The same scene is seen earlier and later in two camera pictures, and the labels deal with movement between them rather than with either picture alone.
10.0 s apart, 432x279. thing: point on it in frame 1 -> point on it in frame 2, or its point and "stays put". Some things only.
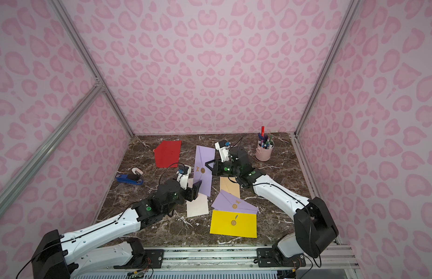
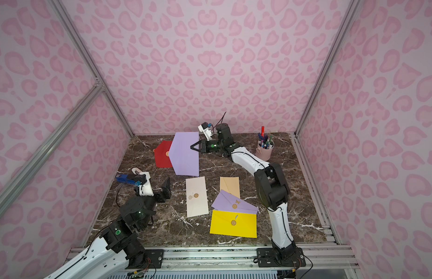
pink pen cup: (264, 149) stays put
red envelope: (167, 154) stays put
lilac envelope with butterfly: (202, 172) -> (185, 160)
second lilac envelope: (227, 202) stays put
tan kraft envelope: (229, 187) stays put
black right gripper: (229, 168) -> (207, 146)
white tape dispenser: (136, 171) stays put
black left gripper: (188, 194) -> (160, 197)
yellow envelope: (234, 224) stays put
